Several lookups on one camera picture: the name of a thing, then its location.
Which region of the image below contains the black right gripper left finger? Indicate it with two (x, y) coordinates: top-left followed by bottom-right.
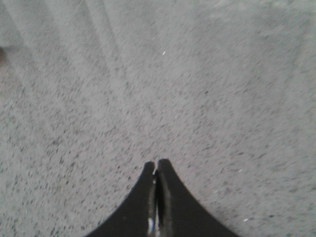
(88, 161), (156, 237)

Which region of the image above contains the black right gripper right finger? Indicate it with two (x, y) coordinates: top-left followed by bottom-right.
(156, 159), (237, 237)

